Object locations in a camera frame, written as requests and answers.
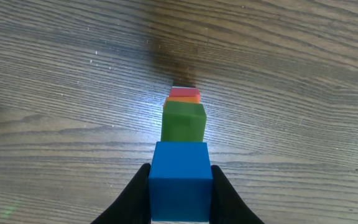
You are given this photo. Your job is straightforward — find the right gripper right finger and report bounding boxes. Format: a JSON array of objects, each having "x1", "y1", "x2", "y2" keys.
[{"x1": 209, "y1": 164, "x2": 265, "y2": 224}]

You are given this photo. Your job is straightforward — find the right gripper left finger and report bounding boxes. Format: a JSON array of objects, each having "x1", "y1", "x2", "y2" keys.
[{"x1": 90, "y1": 162, "x2": 152, "y2": 224}]

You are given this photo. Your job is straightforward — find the blue cube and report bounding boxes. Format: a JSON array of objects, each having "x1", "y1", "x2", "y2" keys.
[{"x1": 148, "y1": 141, "x2": 214, "y2": 223}]

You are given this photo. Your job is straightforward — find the green cube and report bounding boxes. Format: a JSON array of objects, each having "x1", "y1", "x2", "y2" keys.
[{"x1": 160, "y1": 101, "x2": 208, "y2": 143}]

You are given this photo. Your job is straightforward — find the orange cube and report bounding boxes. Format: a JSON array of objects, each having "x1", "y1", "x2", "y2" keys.
[{"x1": 162, "y1": 95, "x2": 201, "y2": 108}]

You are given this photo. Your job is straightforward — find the red cube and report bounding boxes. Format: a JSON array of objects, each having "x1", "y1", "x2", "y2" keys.
[{"x1": 168, "y1": 87, "x2": 201, "y2": 98}]

